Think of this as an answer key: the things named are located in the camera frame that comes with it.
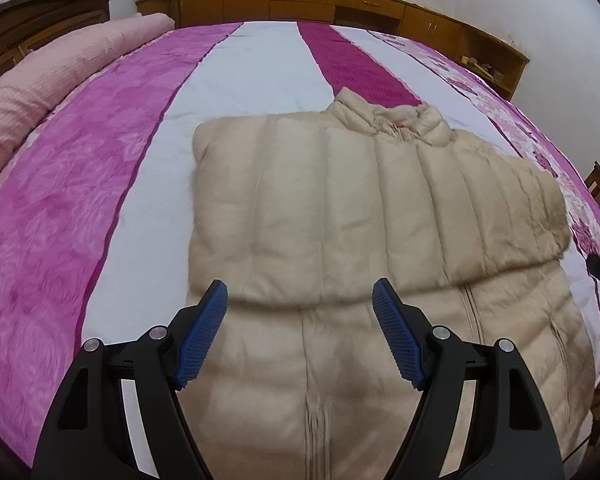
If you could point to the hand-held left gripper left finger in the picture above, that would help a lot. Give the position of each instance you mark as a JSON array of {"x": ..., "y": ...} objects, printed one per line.
[{"x": 200, "y": 335}]

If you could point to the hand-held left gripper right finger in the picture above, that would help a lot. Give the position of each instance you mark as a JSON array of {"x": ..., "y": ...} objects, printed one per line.
[{"x": 397, "y": 335}]

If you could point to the beige puffer jacket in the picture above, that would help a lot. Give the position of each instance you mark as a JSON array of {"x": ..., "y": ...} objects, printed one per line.
[{"x": 355, "y": 200}]

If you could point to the purple striped floral bed sheet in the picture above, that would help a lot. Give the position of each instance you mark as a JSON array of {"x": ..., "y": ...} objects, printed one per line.
[{"x": 80, "y": 210}]

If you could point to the small shelf trinkets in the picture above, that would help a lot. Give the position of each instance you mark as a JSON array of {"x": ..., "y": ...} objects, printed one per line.
[{"x": 482, "y": 67}]

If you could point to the pink rolled blanket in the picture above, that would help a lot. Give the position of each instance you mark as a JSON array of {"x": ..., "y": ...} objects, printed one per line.
[{"x": 55, "y": 75}]

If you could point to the long wooden cabinet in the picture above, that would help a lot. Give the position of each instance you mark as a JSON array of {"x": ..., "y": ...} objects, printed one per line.
[{"x": 305, "y": 2}]

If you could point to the dark wooden headboard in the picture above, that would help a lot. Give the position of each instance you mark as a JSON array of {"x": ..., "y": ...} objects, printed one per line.
[{"x": 40, "y": 15}]

